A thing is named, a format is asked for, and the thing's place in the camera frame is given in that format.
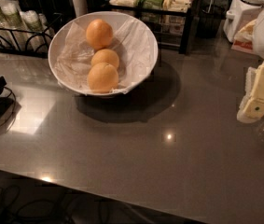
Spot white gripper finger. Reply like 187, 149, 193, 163
237, 67, 258, 123

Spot orange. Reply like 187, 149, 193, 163
90, 49, 119, 69
86, 19, 113, 50
88, 63, 118, 93

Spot white bowl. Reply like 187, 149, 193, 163
48, 10, 160, 97

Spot white paper bowl liner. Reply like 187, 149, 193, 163
54, 18, 155, 95

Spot red white packet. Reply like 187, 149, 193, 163
231, 20, 256, 54

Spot white kitchen appliance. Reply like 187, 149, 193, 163
223, 0, 264, 43

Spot black condiment shelf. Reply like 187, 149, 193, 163
103, 0, 193, 53

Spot green tea packets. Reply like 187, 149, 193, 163
137, 0, 164, 9

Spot white cylindrical dispenser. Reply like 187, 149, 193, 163
72, 0, 88, 17

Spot right wrapped cup stack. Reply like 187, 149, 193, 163
21, 10, 48, 53

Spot middle wrapped cup stack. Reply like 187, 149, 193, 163
1, 3, 27, 51

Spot black wire cup rack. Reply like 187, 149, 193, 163
0, 13, 63, 58

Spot black wire stand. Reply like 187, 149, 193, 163
0, 87, 17, 128

